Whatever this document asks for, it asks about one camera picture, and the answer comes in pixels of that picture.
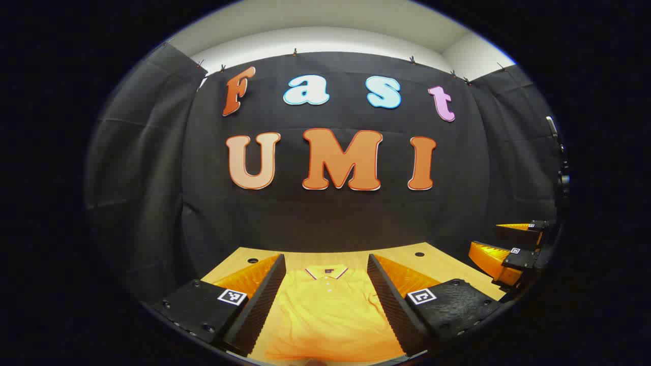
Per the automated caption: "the orange T-shirt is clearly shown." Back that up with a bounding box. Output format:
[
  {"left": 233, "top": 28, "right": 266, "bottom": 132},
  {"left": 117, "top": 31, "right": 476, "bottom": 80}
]
[{"left": 263, "top": 265, "right": 407, "bottom": 363}]

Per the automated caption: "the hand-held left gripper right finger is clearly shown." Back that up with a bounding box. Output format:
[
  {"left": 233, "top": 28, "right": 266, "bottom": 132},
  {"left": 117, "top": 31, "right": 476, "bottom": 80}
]
[{"left": 367, "top": 253, "right": 502, "bottom": 357}]

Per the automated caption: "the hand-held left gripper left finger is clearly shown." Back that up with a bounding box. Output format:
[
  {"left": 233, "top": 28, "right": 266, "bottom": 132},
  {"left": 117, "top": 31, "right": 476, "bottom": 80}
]
[{"left": 153, "top": 253, "right": 287, "bottom": 357}]

